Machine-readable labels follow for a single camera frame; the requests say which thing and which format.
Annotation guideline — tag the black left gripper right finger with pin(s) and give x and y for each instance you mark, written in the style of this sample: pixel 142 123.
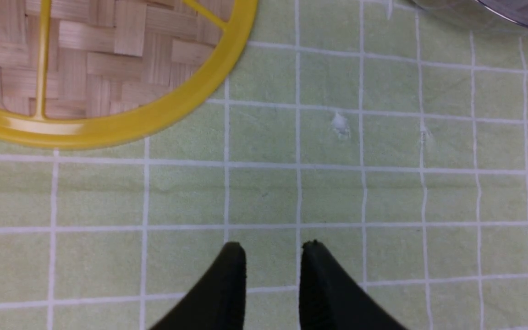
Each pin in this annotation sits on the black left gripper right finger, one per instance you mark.
pixel 329 299

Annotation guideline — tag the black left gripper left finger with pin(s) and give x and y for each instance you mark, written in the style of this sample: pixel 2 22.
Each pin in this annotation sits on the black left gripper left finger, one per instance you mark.
pixel 218 300

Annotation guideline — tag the yellow bamboo steamer basket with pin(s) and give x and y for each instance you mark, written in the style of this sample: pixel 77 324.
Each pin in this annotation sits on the yellow bamboo steamer basket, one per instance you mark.
pixel 80 74

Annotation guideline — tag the stainless steel pot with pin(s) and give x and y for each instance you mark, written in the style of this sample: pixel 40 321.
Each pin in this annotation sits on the stainless steel pot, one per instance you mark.
pixel 490 16

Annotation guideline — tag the green checkered tablecloth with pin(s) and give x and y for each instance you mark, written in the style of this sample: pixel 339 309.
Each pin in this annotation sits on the green checkered tablecloth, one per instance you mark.
pixel 399 141

